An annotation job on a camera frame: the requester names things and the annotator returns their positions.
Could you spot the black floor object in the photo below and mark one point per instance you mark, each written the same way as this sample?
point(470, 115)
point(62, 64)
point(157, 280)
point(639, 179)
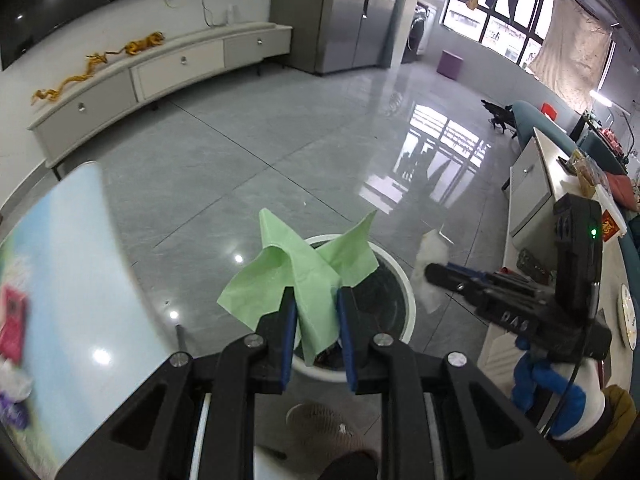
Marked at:
point(500, 115)

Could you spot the grey remote control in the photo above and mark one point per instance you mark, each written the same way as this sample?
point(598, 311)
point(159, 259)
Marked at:
point(534, 265)

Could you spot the white tissue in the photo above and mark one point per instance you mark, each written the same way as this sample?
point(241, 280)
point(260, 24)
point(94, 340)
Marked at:
point(430, 255)

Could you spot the white plate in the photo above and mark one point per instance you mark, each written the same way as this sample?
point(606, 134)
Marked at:
point(630, 317)

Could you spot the silver refrigerator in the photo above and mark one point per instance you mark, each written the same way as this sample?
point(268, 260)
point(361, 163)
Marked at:
point(325, 20)

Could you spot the person's black sock foot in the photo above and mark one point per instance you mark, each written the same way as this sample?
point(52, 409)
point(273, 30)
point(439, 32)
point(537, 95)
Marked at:
point(352, 467)

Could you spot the person's right hand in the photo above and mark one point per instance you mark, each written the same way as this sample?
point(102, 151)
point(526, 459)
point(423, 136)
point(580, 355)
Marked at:
point(550, 380)

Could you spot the grey television stand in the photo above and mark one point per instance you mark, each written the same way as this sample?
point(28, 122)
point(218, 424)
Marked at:
point(175, 67)

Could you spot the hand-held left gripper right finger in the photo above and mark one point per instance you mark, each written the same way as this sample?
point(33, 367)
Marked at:
point(346, 340)

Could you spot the purple stool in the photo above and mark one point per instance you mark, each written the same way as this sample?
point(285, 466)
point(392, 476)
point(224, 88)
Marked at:
point(450, 65)

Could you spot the beige mesh slipper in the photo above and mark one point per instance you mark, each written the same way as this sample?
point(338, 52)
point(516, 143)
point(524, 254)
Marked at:
point(320, 425)

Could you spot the white trash bin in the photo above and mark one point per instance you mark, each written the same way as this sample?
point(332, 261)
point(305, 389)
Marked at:
point(395, 305)

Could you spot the white side table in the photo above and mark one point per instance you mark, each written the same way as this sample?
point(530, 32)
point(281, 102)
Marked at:
point(530, 185)

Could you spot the green paper napkin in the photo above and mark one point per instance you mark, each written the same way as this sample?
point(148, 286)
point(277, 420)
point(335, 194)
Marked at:
point(280, 280)

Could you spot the golden tiger figurine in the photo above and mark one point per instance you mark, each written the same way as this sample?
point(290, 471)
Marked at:
point(145, 42)

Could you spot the red cushion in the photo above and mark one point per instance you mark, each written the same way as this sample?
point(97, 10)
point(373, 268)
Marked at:
point(620, 192)

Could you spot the balcony window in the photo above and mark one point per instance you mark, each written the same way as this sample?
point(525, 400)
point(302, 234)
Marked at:
point(500, 30)

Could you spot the purple plastic bag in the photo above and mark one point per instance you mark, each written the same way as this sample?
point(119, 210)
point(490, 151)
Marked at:
point(12, 410)

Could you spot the beige hanging cloth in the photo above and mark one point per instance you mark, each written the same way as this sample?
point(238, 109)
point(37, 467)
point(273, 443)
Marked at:
point(575, 55)

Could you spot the black wall television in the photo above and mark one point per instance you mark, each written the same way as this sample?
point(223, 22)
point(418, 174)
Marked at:
point(75, 5)

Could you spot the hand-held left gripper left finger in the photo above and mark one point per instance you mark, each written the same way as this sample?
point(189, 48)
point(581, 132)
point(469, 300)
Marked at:
point(287, 335)

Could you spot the person's right forearm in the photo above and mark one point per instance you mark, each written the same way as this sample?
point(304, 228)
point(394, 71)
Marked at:
point(617, 425)

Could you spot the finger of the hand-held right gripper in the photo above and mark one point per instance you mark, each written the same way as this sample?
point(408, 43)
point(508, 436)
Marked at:
point(450, 272)

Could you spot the washing machine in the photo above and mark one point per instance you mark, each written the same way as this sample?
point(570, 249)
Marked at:
point(417, 35)

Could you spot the golden dragon figurine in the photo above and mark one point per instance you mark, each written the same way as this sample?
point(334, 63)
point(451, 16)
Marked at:
point(95, 60)

